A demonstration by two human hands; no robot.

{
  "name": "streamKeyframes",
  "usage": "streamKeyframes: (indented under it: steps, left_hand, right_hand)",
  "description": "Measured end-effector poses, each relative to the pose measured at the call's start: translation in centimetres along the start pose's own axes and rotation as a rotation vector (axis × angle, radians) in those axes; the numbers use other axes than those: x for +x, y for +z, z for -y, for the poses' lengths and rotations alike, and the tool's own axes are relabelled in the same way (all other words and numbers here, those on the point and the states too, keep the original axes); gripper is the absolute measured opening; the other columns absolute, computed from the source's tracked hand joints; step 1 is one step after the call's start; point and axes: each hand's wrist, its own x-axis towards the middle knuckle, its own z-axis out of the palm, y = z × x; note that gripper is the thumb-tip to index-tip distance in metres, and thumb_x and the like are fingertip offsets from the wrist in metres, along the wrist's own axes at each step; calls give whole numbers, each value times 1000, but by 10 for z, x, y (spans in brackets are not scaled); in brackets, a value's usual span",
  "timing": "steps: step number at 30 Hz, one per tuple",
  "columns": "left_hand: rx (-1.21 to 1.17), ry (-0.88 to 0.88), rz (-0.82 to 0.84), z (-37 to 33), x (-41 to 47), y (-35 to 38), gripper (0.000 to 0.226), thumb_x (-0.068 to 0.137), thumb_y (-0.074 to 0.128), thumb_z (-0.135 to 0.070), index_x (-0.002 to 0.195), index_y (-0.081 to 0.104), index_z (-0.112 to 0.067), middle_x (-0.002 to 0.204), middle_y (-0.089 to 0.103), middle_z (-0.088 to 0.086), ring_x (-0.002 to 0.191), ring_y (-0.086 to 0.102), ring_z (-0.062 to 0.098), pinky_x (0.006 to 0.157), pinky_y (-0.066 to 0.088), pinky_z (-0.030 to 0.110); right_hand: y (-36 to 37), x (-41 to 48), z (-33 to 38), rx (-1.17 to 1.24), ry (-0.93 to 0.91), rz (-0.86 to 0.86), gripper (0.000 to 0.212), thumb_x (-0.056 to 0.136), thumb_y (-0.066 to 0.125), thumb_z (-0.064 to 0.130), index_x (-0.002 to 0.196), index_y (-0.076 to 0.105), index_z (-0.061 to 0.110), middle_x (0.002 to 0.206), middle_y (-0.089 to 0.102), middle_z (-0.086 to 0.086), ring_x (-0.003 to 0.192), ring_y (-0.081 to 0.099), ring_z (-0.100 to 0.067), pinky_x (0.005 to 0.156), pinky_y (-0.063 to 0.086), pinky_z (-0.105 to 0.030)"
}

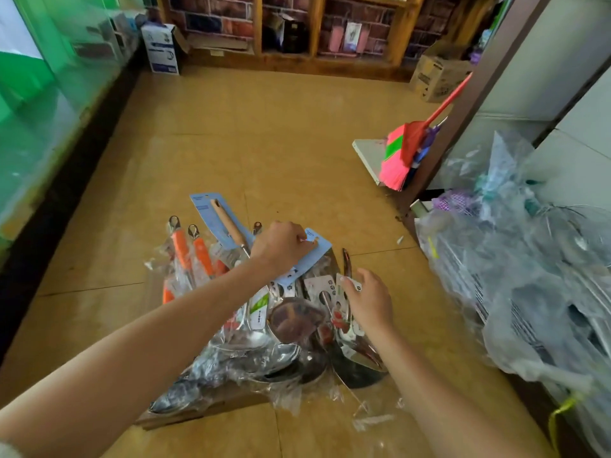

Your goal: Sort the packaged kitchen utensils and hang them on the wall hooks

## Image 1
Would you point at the person's left hand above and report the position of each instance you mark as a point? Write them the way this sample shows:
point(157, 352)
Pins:
point(282, 248)

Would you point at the person's right hand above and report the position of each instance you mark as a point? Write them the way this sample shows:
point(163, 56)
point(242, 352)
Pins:
point(370, 300)

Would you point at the pile of packaged utensils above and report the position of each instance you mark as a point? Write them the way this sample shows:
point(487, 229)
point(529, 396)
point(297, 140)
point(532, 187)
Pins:
point(277, 348)

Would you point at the person's left forearm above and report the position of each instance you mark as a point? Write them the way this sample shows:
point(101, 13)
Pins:
point(124, 367)

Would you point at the person's right forearm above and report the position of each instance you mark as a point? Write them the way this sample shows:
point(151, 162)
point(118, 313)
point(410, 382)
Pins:
point(439, 405)

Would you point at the white flat board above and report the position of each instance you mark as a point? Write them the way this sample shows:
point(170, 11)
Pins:
point(368, 157)

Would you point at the pink green broom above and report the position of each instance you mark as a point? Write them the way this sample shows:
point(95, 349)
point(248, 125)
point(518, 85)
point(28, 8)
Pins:
point(477, 90)
point(396, 162)

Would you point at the pile of plastic wrapped utensils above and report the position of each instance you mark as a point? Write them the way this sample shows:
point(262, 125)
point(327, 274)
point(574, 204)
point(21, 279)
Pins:
point(515, 281)

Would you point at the wooden bookshelf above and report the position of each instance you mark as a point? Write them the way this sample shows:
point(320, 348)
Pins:
point(286, 43)

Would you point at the red plastic rod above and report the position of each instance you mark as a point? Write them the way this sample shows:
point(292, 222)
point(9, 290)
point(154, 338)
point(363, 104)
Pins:
point(449, 100)

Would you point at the white blue printed box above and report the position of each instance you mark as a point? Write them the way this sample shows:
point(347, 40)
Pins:
point(162, 47)

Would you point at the small brown cardboard box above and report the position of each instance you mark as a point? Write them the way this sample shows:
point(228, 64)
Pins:
point(439, 71)

